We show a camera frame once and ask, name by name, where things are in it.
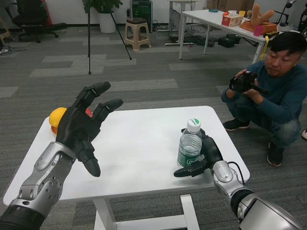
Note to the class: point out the white standing desk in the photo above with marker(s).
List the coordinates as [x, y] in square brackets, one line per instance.
[175, 14]

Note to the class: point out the small red object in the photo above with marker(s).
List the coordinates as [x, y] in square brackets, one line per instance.
[89, 112]

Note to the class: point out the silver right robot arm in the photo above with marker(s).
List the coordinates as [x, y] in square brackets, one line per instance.
[224, 173]

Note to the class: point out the teal round lid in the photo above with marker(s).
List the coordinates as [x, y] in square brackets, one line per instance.
[213, 10]

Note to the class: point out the white table base frame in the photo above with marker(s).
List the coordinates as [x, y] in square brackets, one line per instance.
[103, 213]

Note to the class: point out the yellow cup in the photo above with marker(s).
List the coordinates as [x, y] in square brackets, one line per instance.
[242, 13]

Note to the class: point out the black computer tower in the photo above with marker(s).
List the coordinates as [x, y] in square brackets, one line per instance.
[141, 12]

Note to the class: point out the crouching man in teal sweater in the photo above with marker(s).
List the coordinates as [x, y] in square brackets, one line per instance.
[283, 93]

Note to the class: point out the pink cup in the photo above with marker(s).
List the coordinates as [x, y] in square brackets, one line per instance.
[258, 30]

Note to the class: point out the white and black shoe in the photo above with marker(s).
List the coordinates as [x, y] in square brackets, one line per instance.
[304, 134]

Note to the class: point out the tan plush toy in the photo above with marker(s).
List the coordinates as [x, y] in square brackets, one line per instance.
[257, 15]

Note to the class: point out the white rounded device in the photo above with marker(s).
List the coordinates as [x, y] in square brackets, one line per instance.
[284, 26]

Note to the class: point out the white plant pot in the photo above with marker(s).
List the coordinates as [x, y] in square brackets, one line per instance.
[106, 22]

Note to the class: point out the orange tray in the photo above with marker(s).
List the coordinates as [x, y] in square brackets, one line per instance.
[247, 26]

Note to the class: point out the brown cardboard box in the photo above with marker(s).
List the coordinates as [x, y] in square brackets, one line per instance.
[230, 3]

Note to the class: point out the long white table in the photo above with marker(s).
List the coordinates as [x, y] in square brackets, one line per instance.
[206, 18]

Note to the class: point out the clear plastic water bottle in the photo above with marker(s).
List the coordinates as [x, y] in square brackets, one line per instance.
[189, 146]

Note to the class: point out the red object behind chair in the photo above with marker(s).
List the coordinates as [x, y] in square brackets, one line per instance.
[48, 12]

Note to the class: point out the red and white tissue box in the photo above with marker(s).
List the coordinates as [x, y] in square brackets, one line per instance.
[231, 20]

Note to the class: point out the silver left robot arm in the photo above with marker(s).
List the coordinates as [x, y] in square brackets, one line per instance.
[43, 179]

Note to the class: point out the black case on floor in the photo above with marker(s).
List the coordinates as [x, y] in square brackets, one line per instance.
[226, 40]

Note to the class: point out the black office chair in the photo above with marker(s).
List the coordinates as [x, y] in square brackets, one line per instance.
[31, 16]

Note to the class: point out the black microphone stand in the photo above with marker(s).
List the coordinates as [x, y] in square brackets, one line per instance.
[285, 12]

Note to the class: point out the yellow tape measure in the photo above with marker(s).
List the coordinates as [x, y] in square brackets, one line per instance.
[271, 34]

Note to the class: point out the black tripod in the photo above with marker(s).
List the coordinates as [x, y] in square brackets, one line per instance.
[89, 36]

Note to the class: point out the beige plastic stool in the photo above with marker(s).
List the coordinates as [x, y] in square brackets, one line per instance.
[137, 32]

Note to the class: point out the green potted plant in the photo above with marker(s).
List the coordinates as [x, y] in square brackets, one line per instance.
[105, 4]

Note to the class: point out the black video camera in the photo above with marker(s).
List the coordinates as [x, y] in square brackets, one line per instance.
[243, 82]

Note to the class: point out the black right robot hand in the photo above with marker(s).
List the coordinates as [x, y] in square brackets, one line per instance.
[212, 151]

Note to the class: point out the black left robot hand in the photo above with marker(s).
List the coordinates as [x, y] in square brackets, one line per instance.
[74, 129]

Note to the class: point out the yellow round fruit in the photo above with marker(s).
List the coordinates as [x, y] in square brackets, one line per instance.
[57, 117]

